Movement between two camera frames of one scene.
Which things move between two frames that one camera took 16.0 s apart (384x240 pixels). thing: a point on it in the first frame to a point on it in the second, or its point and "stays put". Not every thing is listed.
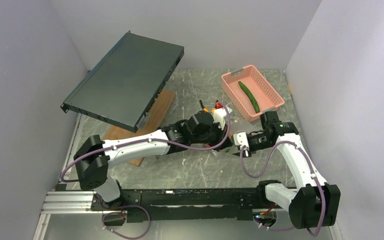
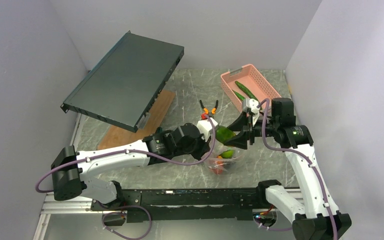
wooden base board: x=152 y=120 stays put
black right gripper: x=247 y=153 to x=237 y=125
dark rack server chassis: x=124 y=87 stays put
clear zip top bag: x=234 y=125 to x=224 y=159
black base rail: x=144 y=204 stays put
